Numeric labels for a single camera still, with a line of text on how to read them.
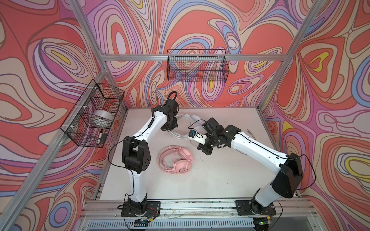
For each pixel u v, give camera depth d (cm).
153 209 72
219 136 57
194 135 68
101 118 71
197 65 96
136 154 51
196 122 60
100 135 73
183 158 83
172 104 72
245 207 73
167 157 91
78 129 68
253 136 102
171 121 74
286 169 43
